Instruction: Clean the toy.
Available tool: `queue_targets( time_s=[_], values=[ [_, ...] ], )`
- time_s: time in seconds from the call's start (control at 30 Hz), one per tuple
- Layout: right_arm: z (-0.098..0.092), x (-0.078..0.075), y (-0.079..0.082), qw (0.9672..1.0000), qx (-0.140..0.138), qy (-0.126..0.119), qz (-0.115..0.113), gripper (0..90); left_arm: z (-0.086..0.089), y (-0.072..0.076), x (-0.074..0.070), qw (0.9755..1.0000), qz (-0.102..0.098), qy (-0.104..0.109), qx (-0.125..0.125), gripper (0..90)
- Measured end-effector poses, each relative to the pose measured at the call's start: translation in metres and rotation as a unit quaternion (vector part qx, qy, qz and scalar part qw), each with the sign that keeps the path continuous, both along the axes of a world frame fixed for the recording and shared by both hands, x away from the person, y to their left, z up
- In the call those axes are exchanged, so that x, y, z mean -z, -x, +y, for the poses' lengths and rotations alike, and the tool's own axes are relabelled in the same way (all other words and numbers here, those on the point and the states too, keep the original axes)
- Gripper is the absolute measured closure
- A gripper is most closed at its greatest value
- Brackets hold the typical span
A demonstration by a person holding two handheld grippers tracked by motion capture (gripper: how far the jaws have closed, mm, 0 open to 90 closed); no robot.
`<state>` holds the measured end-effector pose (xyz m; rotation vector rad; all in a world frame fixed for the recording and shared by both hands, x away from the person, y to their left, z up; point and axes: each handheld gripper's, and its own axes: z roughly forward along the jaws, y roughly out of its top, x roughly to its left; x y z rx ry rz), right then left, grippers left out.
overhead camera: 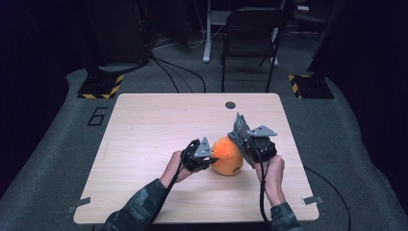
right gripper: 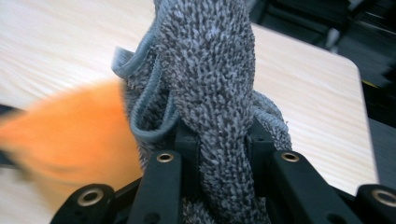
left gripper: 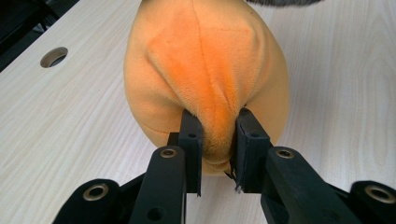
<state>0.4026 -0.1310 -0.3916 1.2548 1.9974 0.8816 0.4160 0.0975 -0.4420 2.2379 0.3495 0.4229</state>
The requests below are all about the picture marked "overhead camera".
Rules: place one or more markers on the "grey towel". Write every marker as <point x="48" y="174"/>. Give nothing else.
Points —
<point x="240" y="128"/>

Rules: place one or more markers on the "white desk frame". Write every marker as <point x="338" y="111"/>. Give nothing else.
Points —
<point x="208" y="41"/>

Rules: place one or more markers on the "orange plush toy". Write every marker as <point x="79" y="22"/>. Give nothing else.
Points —
<point x="226" y="159"/>

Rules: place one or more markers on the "black folding chair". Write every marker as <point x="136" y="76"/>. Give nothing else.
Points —
<point x="250" y="32"/>

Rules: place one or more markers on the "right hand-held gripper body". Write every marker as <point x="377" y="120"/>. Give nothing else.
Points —
<point x="261" y="147"/>

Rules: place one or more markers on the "person's left hand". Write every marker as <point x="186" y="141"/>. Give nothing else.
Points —
<point x="174" y="170"/>

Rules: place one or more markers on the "black yellow striped base plate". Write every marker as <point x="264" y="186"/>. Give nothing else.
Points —
<point x="312" y="86"/>
<point x="99" y="86"/>

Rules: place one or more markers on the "person's right hand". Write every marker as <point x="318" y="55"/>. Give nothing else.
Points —
<point x="274" y="176"/>

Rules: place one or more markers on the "black floor tape marking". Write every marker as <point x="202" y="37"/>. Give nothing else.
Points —
<point x="102" y="109"/>

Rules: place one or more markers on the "dark cabinet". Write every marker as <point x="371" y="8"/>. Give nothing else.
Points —
<point x="118" y="32"/>

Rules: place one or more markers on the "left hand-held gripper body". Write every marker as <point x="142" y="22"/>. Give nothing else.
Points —
<point x="198" y="157"/>

